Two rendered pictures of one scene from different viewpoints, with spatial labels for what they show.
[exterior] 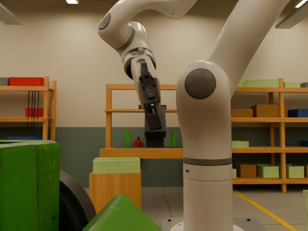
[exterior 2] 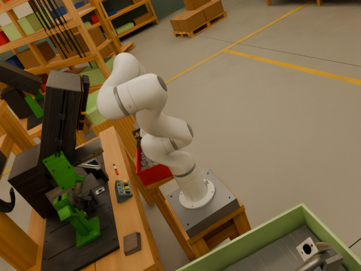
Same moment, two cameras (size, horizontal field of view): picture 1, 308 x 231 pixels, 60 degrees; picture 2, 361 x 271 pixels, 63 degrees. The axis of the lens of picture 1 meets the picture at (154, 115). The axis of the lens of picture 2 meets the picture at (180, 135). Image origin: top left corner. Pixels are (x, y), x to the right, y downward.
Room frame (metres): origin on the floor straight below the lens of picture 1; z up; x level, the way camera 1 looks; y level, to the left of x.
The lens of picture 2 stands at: (0.52, -1.23, 1.94)
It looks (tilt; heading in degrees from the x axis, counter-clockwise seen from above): 31 degrees down; 79
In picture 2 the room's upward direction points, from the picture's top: 24 degrees counter-clockwise
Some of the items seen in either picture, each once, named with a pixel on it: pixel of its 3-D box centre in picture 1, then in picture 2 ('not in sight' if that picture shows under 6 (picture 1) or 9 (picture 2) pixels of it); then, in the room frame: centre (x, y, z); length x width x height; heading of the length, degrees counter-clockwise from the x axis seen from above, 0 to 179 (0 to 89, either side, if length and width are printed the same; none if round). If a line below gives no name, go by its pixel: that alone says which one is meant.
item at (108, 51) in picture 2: not in sight; (110, 51); (1.30, 7.28, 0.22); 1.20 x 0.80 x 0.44; 42
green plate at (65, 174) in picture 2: not in sight; (62, 168); (0.12, 0.35, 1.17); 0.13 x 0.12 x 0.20; 86
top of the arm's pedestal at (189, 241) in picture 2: not in sight; (202, 205); (0.68, -0.13, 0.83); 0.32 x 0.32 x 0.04; 89
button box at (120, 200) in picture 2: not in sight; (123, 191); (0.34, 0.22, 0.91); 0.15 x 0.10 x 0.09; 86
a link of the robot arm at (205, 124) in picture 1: (205, 113); (166, 151); (0.64, -0.12, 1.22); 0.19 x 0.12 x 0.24; 163
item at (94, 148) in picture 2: not in sight; (73, 158); (0.16, 0.50, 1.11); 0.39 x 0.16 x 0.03; 176
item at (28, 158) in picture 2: not in sight; (42, 179); (-0.07, 0.55, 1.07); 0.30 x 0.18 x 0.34; 86
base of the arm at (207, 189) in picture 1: (207, 199); (190, 181); (0.67, -0.13, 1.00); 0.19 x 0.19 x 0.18
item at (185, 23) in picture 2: not in sight; (195, 12); (3.54, 6.06, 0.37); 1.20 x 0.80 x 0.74; 10
